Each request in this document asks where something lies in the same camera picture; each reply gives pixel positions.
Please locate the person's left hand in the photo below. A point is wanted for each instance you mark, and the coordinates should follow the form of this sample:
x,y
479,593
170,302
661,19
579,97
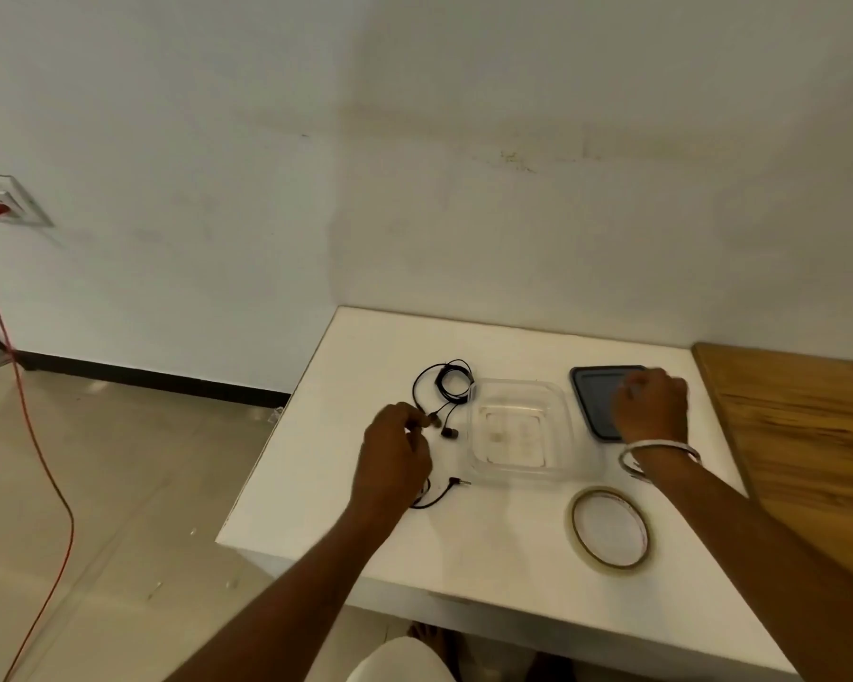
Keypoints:
x,y
391,461

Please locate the person's right hand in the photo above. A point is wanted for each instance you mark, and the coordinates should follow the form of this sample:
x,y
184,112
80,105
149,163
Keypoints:
x,y
650,408

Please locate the container with grey lid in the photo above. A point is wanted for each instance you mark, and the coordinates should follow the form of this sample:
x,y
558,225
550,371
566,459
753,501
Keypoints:
x,y
519,433

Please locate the clear tape roll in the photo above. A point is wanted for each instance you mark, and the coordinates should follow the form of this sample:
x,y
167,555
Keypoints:
x,y
576,539

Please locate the person's left forearm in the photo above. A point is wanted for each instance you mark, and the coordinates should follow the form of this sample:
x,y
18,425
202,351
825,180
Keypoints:
x,y
284,603

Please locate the person's right forearm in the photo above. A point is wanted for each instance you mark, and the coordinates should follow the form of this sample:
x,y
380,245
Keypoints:
x,y
768,561

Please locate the person's left foot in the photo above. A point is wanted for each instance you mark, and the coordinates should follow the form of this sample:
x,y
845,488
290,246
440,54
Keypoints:
x,y
437,639

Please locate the person's white trousers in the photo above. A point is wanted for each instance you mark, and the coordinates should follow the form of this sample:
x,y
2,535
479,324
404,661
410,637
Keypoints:
x,y
405,664

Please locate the small clear plastic scrap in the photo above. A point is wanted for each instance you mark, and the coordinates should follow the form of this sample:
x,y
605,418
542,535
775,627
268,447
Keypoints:
x,y
276,415

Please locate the brown wooden board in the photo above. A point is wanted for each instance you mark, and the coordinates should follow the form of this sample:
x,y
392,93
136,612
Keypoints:
x,y
810,447

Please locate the black skirting board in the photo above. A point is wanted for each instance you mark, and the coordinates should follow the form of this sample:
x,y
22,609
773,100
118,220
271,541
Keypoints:
x,y
149,381

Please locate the white wall socket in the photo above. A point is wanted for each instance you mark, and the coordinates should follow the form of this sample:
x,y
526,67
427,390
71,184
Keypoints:
x,y
18,195

